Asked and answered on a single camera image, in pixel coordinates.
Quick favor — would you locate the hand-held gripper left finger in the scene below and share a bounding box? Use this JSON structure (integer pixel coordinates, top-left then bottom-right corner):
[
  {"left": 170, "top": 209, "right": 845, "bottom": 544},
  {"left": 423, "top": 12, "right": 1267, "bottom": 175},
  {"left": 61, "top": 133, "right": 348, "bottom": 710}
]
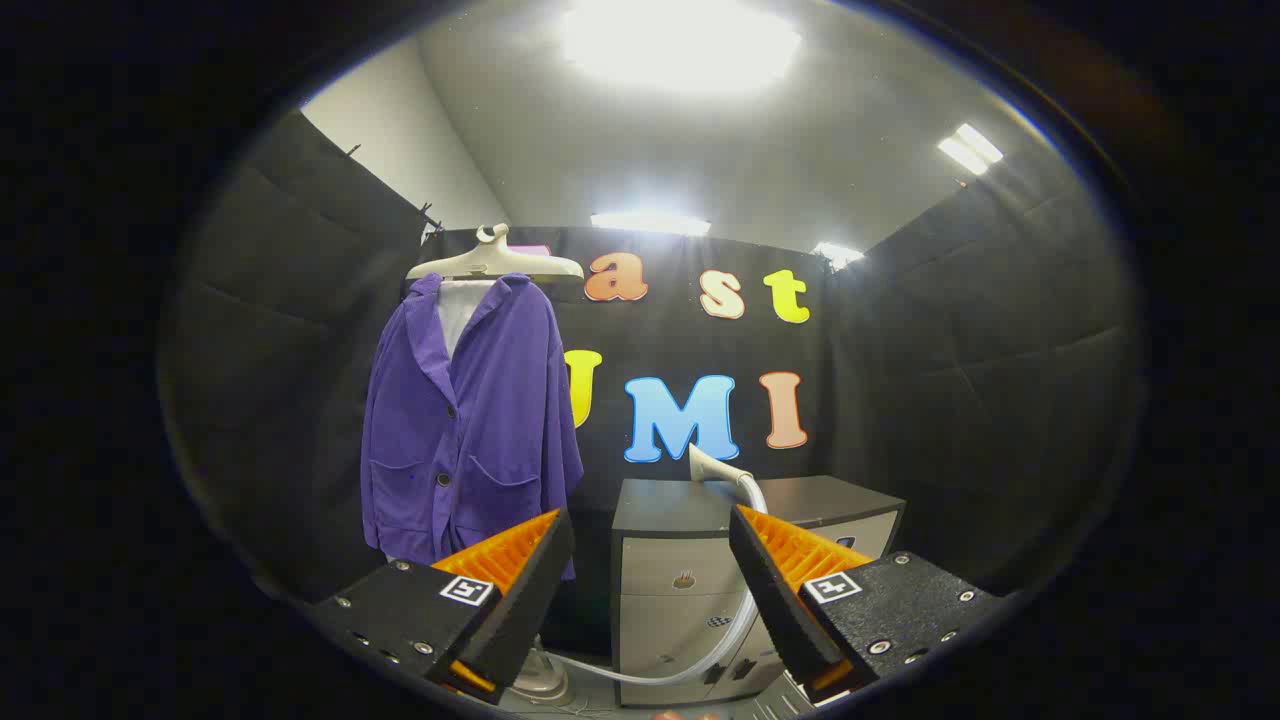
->
[{"left": 305, "top": 507, "right": 578, "bottom": 704}]

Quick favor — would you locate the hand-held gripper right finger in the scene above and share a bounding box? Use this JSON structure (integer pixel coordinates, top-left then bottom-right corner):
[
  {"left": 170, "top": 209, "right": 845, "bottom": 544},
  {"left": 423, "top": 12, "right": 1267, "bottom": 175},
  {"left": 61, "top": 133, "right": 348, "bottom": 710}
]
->
[{"left": 728, "top": 503, "right": 1004, "bottom": 704}]

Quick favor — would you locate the white garment steamer base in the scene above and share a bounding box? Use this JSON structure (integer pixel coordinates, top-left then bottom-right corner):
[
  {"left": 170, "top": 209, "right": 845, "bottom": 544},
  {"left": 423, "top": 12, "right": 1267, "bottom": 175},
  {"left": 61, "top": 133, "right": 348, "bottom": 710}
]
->
[{"left": 510, "top": 634, "right": 577, "bottom": 707}]

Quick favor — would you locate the purple corduroy jacket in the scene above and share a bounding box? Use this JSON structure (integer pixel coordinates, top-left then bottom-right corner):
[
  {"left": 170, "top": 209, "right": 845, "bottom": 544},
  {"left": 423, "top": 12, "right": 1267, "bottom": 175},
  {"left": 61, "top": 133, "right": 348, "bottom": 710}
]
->
[{"left": 360, "top": 272, "right": 585, "bottom": 583}]

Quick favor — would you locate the grey drawer cabinet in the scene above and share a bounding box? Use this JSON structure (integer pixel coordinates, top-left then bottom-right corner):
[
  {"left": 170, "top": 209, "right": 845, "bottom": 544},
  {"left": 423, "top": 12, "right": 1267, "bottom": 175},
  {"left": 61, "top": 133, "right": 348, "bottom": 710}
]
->
[{"left": 610, "top": 475, "right": 907, "bottom": 709}]

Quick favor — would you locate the black backdrop cloth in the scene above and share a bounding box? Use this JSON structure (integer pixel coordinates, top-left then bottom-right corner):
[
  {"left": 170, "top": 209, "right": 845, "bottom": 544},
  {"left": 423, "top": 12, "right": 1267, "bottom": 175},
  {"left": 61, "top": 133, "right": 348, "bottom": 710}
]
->
[{"left": 160, "top": 108, "right": 1141, "bottom": 641}]

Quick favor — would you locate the white cloth panel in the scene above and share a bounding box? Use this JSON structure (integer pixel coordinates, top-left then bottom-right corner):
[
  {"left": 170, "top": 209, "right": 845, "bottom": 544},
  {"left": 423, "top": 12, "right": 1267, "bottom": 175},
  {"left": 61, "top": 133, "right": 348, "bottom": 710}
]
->
[{"left": 437, "top": 279, "right": 498, "bottom": 359}]

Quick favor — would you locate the white plastic hanger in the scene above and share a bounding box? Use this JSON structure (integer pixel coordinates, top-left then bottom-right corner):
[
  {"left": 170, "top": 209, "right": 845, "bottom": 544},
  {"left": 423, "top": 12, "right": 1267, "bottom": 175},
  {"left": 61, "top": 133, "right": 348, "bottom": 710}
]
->
[{"left": 406, "top": 223, "right": 585, "bottom": 282}]

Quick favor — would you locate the large ceiling light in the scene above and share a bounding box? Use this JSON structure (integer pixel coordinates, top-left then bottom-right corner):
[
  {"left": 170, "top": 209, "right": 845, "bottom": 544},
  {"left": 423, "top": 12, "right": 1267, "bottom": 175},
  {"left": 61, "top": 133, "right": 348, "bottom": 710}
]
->
[{"left": 560, "top": 0, "right": 803, "bottom": 96}]

